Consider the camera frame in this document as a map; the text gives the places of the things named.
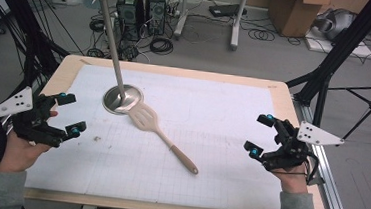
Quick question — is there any coil of black cable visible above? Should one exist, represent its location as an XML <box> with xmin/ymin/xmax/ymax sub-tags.
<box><xmin>247</xmin><ymin>27</ymin><xmax>277</xmax><ymax>43</ymax></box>
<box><xmin>88</xmin><ymin>18</ymin><xmax>107</xmax><ymax>34</ymax></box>
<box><xmin>148</xmin><ymin>35</ymin><xmax>176</xmax><ymax>56</ymax></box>

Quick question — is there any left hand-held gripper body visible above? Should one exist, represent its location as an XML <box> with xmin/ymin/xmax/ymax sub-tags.
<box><xmin>0</xmin><ymin>84</ymin><xmax>72</xmax><ymax>149</ymax></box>

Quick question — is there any black flat device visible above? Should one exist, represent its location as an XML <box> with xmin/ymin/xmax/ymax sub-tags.
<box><xmin>207</xmin><ymin>1</ymin><xmax>248</xmax><ymax>21</ymax></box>

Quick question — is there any beige slotted spatula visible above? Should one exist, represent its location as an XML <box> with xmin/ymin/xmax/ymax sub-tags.
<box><xmin>123</xmin><ymin>100</ymin><xmax>205</xmax><ymax>176</ymax></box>

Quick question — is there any metal stand with round base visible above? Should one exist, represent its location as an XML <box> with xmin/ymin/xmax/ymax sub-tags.
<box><xmin>72</xmin><ymin>0</ymin><xmax>153</xmax><ymax>118</ymax></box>

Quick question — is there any grey bag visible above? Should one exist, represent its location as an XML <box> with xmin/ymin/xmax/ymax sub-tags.
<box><xmin>312</xmin><ymin>6</ymin><xmax>357</xmax><ymax>44</ymax></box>

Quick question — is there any white board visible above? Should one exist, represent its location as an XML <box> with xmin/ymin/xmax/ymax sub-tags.
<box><xmin>302</xmin><ymin>26</ymin><xmax>371</xmax><ymax>60</ymax></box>

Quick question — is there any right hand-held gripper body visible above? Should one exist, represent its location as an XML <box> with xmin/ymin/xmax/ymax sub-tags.
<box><xmin>261</xmin><ymin>117</ymin><xmax>346</xmax><ymax>178</ymax></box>

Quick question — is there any black computer tower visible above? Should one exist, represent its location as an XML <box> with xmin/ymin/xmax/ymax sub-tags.
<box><xmin>112</xmin><ymin>0</ymin><xmax>147</xmax><ymax>44</ymax></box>
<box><xmin>141</xmin><ymin>0</ymin><xmax>168</xmax><ymax>38</ymax></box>

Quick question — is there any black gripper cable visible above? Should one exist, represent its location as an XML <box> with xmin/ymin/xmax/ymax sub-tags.
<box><xmin>303</xmin><ymin>150</ymin><xmax>322</xmax><ymax>187</ymax></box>

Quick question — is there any white stand leg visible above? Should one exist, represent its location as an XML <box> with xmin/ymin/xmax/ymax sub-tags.
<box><xmin>229</xmin><ymin>0</ymin><xmax>250</xmax><ymax>53</ymax></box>
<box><xmin>173</xmin><ymin>0</ymin><xmax>195</xmax><ymax>41</ymax></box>

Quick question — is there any cardboard box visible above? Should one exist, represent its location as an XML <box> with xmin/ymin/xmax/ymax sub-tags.
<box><xmin>266</xmin><ymin>0</ymin><xmax>333</xmax><ymax>42</ymax></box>

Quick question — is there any person's right hand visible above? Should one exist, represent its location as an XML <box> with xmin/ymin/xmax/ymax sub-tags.
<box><xmin>268</xmin><ymin>158</ymin><xmax>312</xmax><ymax>195</ymax></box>

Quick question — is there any white grid mat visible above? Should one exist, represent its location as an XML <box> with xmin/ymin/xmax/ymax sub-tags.
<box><xmin>23</xmin><ymin>59</ymin><xmax>294</xmax><ymax>209</ymax></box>

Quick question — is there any person's left hand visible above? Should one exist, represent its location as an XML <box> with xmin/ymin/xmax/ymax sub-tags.
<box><xmin>0</xmin><ymin>105</ymin><xmax>60</xmax><ymax>177</ymax></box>

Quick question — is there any small grey clip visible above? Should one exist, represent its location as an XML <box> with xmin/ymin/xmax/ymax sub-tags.
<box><xmin>308</xmin><ymin>173</ymin><xmax>326</xmax><ymax>188</ymax></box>

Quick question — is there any black frame post with cables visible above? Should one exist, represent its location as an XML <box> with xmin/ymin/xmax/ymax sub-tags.
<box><xmin>0</xmin><ymin>0</ymin><xmax>75</xmax><ymax>93</ymax></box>

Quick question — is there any aluminium rail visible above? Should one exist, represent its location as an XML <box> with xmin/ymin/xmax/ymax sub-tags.
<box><xmin>284</xmin><ymin>95</ymin><xmax>364</xmax><ymax>209</ymax></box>

